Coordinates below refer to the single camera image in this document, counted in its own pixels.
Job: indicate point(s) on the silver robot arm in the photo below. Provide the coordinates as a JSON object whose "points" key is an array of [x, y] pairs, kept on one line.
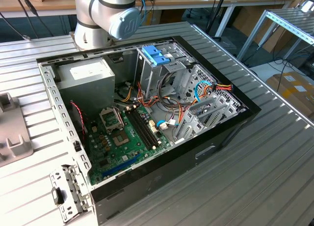
{"points": [[108, 9]]}

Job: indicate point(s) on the silver disk bay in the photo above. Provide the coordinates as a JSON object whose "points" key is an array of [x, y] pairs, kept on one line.
{"points": [[189, 130]]}

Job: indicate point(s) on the white board connector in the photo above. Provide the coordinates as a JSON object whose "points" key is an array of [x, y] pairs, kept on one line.
{"points": [[152, 127]]}

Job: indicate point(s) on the silver optical drive cage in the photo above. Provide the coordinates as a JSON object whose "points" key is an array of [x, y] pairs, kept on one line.
{"points": [[150, 88]]}

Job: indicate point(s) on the black RAM slot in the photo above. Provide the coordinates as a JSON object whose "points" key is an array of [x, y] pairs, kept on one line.
{"points": [[146, 129], [138, 129], [143, 129]]}

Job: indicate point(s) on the CPU socket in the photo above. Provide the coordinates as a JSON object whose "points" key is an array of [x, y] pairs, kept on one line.
{"points": [[120, 139]]}

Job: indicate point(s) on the green motherboard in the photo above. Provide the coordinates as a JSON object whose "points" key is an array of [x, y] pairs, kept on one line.
{"points": [[136, 152]]}

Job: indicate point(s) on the blue plastic drive latch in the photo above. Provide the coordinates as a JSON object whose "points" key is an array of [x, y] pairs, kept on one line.
{"points": [[152, 52]]}

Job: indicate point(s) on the blue expansion slot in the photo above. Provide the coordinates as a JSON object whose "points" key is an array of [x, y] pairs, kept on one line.
{"points": [[121, 165]]}

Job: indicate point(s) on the black PC case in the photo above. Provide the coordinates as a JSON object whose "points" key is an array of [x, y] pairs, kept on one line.
{"points": [[171, 177]]}

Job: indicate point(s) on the grey power supply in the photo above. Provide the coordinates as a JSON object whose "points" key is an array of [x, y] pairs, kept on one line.
{"points": [[86, 88]]}

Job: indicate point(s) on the black tripod stand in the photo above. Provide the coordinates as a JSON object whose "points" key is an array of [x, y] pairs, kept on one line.
{"points": [[215, 12]]}

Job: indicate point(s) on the cardboard box white labels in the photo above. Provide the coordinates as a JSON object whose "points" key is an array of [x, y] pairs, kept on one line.
{"points": [[294, 95]]}

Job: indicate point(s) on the grey part rack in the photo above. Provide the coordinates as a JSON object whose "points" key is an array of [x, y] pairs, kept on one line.
{"points": [[11, 127]]}

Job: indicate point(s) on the wooden desk white frame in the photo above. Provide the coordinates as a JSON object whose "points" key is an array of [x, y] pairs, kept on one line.
{"points": [[186, 2]]}

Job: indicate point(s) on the silver slot cover bracket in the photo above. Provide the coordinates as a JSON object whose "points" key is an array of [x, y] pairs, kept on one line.
{"points": [[73, 184]]}

